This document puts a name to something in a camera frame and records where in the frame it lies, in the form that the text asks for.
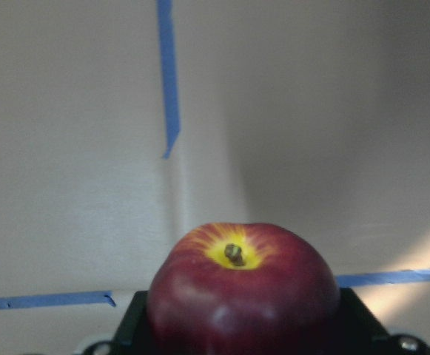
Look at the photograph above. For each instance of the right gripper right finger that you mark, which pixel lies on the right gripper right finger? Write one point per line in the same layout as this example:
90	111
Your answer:
357	330

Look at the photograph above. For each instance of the dark red apple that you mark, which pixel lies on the dark red apple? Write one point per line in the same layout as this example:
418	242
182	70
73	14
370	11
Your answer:
233	288

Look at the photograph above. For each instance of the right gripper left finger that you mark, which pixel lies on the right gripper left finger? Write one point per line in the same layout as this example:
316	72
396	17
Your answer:
133	335

